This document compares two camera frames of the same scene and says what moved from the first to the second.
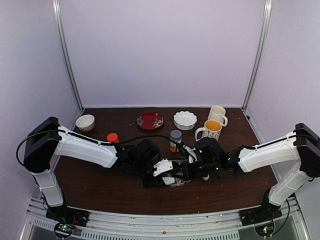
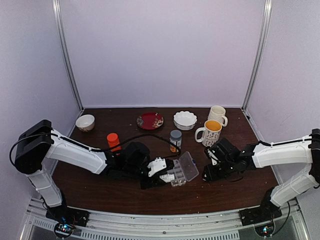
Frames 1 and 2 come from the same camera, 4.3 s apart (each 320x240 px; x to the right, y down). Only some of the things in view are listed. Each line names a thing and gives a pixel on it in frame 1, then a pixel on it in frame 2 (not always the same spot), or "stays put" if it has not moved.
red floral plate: x=149 y=121 stays put
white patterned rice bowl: x=85 y=122 stays put
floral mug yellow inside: x=212 y=129 stays put
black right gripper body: x=207 y=168 to x=226 y=170
